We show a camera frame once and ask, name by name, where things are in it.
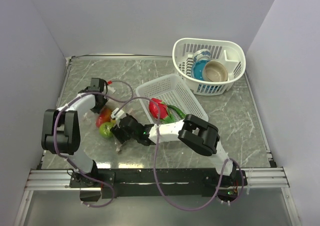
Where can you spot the white rectangular perforated basket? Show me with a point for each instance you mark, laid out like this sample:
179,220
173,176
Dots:
172,90

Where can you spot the aluminium frame rail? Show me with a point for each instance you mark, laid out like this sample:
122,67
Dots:
59,180

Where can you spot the beige ceramic bowl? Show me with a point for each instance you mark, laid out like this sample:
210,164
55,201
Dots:
215,72

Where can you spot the blue white patterned bowl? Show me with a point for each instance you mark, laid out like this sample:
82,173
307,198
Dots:
202,54

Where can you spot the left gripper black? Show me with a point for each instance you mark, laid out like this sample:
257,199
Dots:
97,109

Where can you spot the green fake apple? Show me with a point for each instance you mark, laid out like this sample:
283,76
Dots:
105,130

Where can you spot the clear zip top bag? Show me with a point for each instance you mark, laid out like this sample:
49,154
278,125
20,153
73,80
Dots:
91,132

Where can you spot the red fake dragon fruit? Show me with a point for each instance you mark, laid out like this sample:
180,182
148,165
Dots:
159,109

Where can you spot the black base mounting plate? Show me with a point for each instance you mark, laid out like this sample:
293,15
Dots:
134,182

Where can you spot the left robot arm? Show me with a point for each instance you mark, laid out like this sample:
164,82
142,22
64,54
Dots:
61,131

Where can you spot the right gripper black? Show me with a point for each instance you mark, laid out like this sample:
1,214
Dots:
117,132

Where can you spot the red fake mango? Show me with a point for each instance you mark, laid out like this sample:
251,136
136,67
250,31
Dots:
104,117

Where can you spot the white oval dish rack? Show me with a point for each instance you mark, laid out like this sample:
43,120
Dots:
228,53

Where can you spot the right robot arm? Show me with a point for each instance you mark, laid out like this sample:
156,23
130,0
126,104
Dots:
199,135

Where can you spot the green fake leafy vegetable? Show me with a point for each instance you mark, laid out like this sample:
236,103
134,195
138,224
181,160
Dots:
179,112

